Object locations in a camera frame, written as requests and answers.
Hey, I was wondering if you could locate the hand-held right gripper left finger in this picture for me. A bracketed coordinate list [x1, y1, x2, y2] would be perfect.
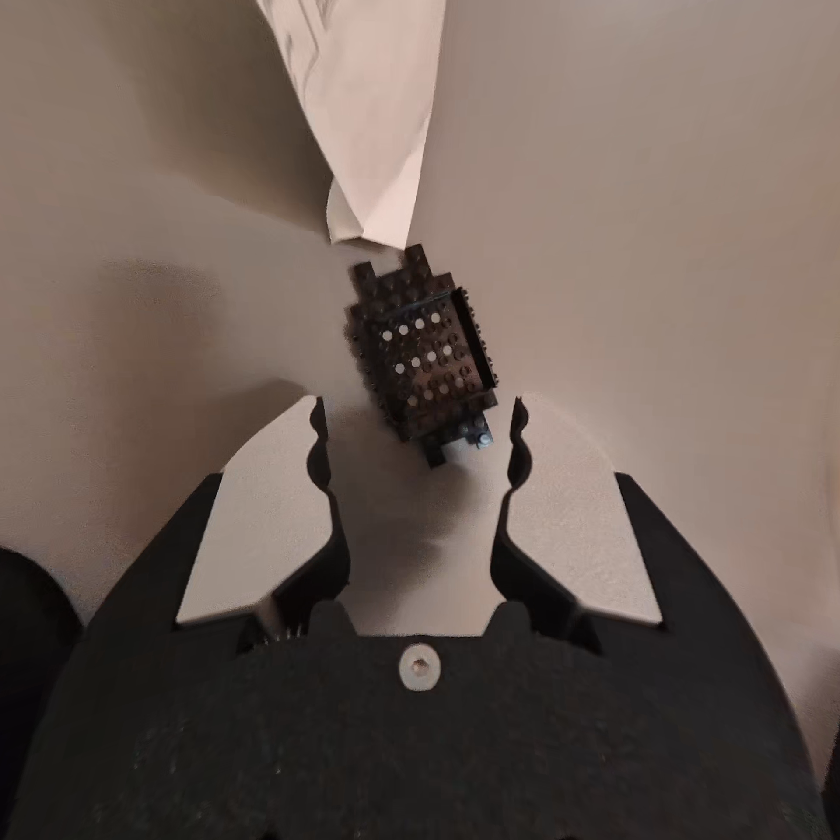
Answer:
[175, 395, 352, 624]

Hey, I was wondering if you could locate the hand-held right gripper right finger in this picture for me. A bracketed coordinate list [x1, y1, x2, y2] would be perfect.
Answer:
[491, 394, 662, 626]

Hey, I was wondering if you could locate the black LEGO chassis piece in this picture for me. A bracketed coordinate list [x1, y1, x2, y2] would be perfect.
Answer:
[344, 244, 501, 468]

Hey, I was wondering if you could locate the white brick-print paper bag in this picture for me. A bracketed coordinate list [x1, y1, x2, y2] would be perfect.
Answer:
[256, 0, 448, 250]

